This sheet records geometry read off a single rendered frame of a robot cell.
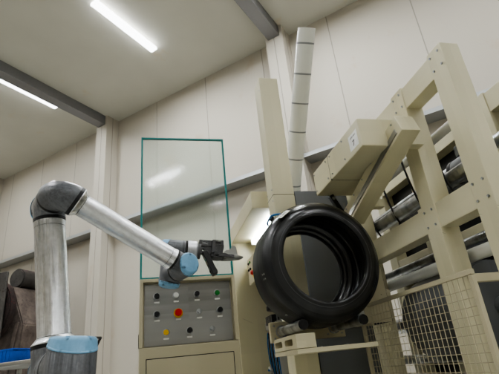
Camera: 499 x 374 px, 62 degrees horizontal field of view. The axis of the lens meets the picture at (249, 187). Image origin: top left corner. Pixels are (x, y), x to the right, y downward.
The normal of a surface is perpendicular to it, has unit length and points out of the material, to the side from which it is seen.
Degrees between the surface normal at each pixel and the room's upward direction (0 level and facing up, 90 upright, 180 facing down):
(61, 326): 86
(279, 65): 90
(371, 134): 90
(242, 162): 90
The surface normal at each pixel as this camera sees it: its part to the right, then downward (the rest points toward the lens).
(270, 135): 0.20, -0.40
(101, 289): 0.84, -0.29
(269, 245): -0.58, -0.43
